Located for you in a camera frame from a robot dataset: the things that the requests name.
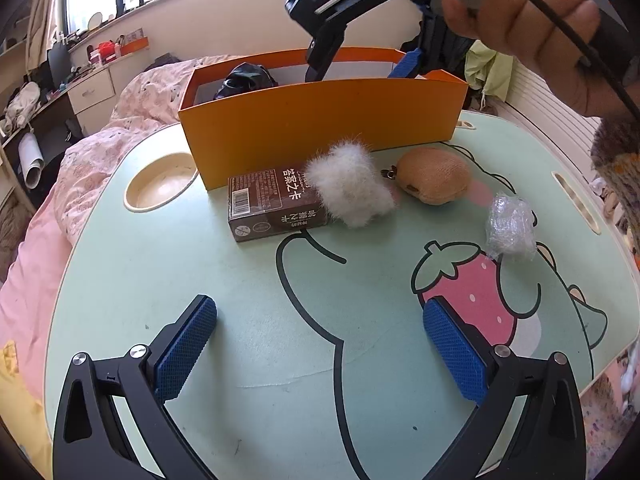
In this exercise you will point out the clear plastic wrap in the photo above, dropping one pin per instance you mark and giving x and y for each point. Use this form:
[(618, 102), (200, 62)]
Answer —
[(510, 225)]

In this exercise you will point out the yellow cloth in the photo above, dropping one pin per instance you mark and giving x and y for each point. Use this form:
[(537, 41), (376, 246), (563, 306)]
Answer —
[(15, 410)]

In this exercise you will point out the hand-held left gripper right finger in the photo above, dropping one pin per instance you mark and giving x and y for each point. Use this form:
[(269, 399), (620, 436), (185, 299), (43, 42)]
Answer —
[(455, 355)]

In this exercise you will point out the green cartoon desktop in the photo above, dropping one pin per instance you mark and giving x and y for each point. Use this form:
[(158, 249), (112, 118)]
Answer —
[(300, 310)]

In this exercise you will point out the white fluffy pom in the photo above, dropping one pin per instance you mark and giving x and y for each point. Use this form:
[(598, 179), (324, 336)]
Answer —
[(345, 185)]

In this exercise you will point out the pink patterned duvet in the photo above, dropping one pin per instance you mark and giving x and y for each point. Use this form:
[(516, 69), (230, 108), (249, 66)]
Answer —
[(85, 180)]

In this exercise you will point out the black clothes pile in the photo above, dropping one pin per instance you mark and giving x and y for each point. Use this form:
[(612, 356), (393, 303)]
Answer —
[(450, 52)]

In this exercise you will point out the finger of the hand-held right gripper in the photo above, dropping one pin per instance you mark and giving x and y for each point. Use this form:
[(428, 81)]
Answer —
[(324, 55), (406, 66)]

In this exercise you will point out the light green hanging cloth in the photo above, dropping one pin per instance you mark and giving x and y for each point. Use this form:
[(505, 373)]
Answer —
[(492, 72)]

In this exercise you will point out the dark cloth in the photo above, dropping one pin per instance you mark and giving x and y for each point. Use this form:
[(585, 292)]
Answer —
[(162, 61)]

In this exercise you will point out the person's right hand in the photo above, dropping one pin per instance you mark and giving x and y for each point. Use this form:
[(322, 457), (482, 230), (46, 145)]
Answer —
[(525, 25)]

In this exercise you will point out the white cloth bundle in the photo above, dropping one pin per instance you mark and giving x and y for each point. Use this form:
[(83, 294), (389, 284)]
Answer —
[(22, 100)]

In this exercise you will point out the beige curtain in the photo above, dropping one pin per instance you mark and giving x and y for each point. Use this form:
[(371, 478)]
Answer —
[(42, 20)]

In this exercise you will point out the pink bed sheet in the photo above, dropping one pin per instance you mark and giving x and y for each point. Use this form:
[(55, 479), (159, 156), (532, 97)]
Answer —
[(30, 285)]

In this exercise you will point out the small orange tray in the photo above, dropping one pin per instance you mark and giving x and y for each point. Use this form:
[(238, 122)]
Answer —
[(135, 46)]

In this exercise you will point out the orange cardboard box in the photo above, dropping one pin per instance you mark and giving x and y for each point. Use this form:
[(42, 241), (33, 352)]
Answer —
[(310, 125)]

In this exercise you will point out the round mirror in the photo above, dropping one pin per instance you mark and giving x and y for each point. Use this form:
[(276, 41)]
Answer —
[(95, 20)]

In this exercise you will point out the white drawer cabinet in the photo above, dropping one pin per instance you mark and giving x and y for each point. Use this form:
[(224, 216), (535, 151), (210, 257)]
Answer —
[(92, 87)]

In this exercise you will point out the red container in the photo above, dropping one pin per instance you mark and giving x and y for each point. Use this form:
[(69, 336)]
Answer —
[(106, 51)]

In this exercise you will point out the black plastic bag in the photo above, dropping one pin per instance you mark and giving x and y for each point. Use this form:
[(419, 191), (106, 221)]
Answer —
[(245, 81)]

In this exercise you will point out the white slatted door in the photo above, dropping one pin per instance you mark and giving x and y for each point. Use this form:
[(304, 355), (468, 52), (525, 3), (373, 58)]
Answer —
[(545, 110)]

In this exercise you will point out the rolled white paper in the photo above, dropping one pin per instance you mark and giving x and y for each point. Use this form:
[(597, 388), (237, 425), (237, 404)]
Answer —
[(31, 160)]

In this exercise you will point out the black monitor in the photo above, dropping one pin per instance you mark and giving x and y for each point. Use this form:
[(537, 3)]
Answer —
[(59, 62)]

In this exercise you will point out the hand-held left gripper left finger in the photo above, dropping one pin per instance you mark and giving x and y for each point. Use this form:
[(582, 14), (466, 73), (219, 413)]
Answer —
[(185, 350)]

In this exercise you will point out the brown card box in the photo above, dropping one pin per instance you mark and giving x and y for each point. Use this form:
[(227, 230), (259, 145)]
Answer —
[(265, 210)]

